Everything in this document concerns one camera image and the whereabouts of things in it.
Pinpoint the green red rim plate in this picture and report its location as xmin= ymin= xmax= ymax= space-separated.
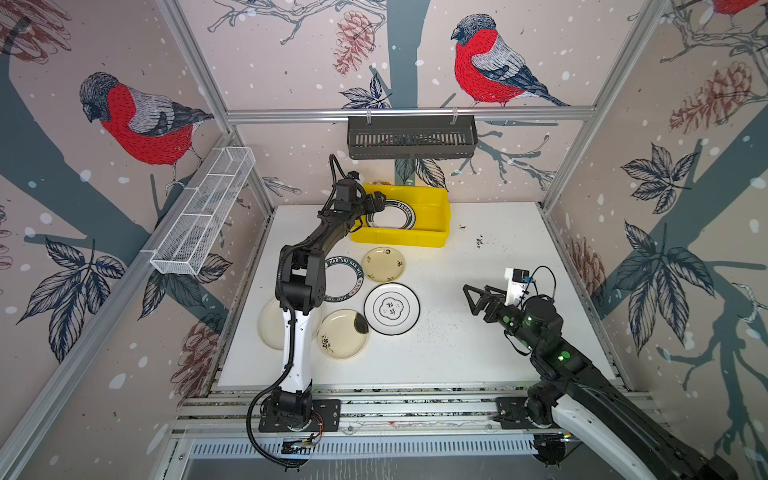
xmin=366 ymin=200 xmax=416 ymax=230

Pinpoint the cream plate with characters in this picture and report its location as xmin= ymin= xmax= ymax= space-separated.
xmin=362 ymin=246 xmax=406 ymax=283

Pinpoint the large green rim lettered plate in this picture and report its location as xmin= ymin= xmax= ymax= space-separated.
xmin=324 ymin=256 xmax=364 ymax=303

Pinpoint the white plate flower emblem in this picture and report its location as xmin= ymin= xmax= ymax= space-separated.
xmin=364 ymin=282 xmax=421 ymax=336

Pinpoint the cream plate dark spot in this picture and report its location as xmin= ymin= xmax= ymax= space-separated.
xmin=317 ymin=309 xmax=370 ymax=360

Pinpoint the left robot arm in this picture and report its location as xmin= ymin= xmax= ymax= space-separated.
xmin=265 ymin=177 xmax=386 ymax=429

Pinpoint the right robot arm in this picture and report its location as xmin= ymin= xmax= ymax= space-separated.
xmin=463 ymin=285 xmax=738 ymax=479

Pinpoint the yellow plastic bin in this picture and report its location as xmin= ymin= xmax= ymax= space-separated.
xmin=350 ymin=184 xmax=451 ymax=248

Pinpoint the black hanging basket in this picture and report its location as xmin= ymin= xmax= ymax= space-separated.
xmin=347 ymin=115 xmax=478 ymax=160

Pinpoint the aluminium cross bar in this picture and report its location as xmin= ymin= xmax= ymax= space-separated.
xmin=225 ymin=106 xmax=596 ymax=125

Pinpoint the plain cream plate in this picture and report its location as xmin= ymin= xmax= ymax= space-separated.
xmin=258 ymin=299 xmax=323 ymax=351

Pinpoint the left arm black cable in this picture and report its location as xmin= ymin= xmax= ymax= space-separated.
xmin=326 ymin=153 xmax=349 ymax=211

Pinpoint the white wire mesh basket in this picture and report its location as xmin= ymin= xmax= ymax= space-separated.
xmin=150 ymin=146 xmax=255 ymax=276

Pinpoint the aluminium frame post left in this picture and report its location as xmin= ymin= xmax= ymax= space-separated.
xmin=155 ymin=0 xmax=275 ymax=214

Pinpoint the aluminium frame post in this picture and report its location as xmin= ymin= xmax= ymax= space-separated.
xmin=540 ymin=0 xmax=668 ymax=215
xmin=155 ymin=0 xmax=275 ymax=214

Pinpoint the base rail assembly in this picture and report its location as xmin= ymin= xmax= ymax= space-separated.
xmin=173 ymin=383 xmax=601 ymax=460

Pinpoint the aluminium frame post right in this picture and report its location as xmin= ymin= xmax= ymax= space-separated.
xmin=540 ymin=0 xmax=668 ymax=215

